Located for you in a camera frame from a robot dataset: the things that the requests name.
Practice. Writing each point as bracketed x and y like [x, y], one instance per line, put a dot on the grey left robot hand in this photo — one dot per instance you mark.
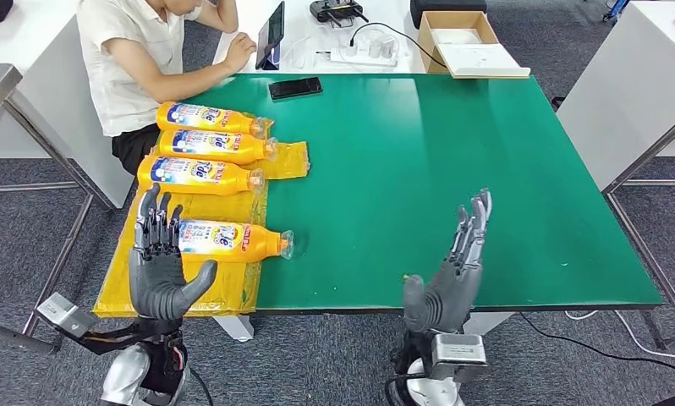
[158, 280]

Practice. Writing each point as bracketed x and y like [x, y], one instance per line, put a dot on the person's right hand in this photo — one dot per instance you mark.
[240, 51]

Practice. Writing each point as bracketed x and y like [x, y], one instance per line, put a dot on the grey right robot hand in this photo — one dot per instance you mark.
[447, 291]

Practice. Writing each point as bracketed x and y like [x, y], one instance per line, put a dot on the orange detergent bottle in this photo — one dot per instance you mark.
[192, 175]
[231, 241]
[203, 117]
[214, 145]

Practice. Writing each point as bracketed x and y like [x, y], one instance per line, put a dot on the person's right forearm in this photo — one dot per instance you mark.
[186, 84]

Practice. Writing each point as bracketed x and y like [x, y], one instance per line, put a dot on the person's left forearm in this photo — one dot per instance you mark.
[222, 15]

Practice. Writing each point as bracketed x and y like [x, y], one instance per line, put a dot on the dark tablet on stand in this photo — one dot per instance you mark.
[271, 33]

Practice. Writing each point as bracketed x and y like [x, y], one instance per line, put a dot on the white table leg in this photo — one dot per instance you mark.
[234, 329]
[489, 324]

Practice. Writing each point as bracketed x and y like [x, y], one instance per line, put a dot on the black smartphone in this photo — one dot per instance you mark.
[295, 88]

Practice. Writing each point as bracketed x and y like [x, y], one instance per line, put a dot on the yellow taped cardboard mat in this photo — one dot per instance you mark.
[225, 286]

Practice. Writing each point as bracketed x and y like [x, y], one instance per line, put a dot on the white table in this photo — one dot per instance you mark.
[304, 17]

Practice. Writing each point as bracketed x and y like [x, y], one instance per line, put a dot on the black router with antennas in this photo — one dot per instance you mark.
[337, 10]

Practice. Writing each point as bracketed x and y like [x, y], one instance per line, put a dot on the person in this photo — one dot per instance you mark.
[124, 61]

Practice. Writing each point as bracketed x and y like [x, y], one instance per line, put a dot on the white power strip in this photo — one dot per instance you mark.
[365, 59]

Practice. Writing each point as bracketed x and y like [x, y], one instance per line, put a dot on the white charger adapter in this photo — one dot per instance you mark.
[383, 48]

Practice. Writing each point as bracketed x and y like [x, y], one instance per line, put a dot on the open cardboard box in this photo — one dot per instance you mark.
[426, 45]

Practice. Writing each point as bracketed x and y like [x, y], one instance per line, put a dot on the white desk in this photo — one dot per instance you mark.
[623, 84]
[35, 39]

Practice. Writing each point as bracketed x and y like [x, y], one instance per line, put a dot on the white moulded insert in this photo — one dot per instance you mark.
[457, 36]

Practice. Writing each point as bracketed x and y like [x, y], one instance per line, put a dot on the small black object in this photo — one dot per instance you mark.
[558, 102]

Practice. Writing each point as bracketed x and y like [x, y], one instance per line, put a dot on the white box lid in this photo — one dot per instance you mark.
[479, 60]

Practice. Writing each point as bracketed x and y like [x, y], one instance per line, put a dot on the blue metal object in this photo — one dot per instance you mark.
[616, 8]

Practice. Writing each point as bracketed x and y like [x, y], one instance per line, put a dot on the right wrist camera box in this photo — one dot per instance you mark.
[458, 356]

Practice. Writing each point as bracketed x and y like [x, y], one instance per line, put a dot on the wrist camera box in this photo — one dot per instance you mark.
[65, 314]
[458, 356]

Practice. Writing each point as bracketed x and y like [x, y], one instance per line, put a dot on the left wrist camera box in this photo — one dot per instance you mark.
[65, 314]

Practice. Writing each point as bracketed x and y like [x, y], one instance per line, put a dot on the steel desk frame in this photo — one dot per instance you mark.
[648, 155]

